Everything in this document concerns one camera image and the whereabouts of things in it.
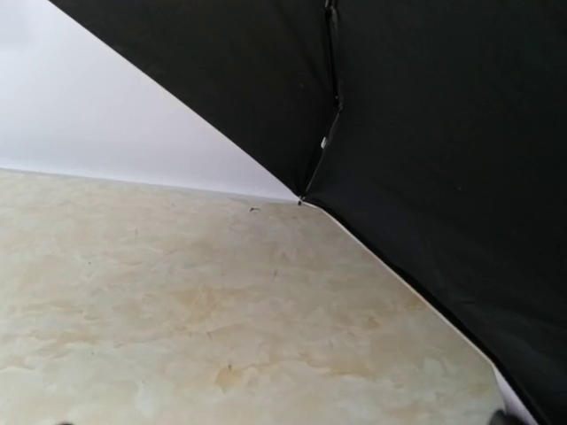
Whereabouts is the pink black folding umbrella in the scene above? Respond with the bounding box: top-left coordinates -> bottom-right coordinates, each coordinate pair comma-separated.
58,1 -> 566,424

